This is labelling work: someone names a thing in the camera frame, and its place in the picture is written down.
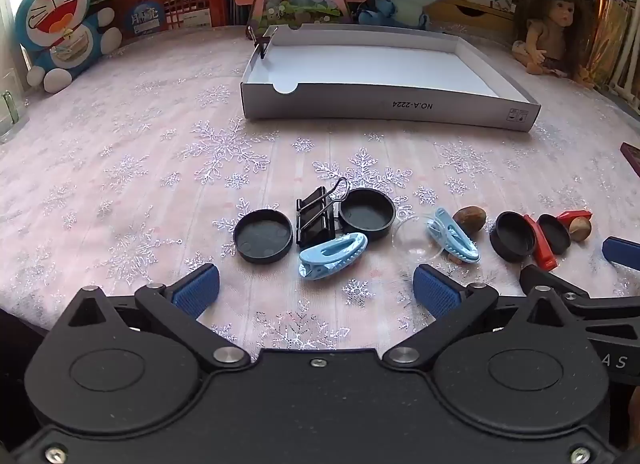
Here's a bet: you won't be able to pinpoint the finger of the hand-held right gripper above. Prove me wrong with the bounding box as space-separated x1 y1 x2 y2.
519 264 640 317
601 236 640 271

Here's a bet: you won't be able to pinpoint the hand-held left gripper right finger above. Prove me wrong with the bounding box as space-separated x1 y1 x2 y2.
382 264 590 373

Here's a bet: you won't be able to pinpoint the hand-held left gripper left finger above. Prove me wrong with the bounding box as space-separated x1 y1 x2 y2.
50 263 252 373

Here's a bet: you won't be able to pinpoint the red bottle-shaped plastic piece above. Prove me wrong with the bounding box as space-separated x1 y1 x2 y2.
522 214 557 273
556 209 594 228

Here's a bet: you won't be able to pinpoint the black round cap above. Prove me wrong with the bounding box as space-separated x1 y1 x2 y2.
489 211 537 263
233 209 294 265
537 214 572 255
338 188 397 240

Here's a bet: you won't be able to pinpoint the clear plastic dome lid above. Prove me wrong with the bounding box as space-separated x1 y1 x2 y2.
392 216 446 263

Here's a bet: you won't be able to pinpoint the light blue plastic clip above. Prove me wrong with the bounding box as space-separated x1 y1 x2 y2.
426 207 481 264
298 232 369 280

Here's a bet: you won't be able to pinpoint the large black binder clip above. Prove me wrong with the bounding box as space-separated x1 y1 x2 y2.
295 177 351 248

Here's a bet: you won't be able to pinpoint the white cardboard box tray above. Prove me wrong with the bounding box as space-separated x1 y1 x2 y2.
240 24 542 133

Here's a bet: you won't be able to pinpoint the pink snowflake tablecloth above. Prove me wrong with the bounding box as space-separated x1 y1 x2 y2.
0 24 640 351

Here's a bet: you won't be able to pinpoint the white pipe rack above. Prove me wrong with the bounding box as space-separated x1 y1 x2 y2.
606 19 640 107

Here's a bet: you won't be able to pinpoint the gold foil sheets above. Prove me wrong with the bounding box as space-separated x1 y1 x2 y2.
584 0 637 91

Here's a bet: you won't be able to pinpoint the brown-haired doll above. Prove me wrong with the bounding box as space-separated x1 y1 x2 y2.
512 0 597 81

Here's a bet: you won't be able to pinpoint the small black binder clip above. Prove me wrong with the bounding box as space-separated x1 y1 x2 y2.
246 25 280 61

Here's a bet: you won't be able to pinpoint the wooden drawer box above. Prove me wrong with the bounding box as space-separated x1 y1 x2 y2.
425 0 517 38

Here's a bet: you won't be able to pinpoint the red basket with blue label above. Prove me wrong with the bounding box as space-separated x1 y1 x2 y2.
107 0 232 41

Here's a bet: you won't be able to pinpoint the blue cat plush toy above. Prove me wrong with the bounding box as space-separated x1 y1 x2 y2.
14 0 124 93

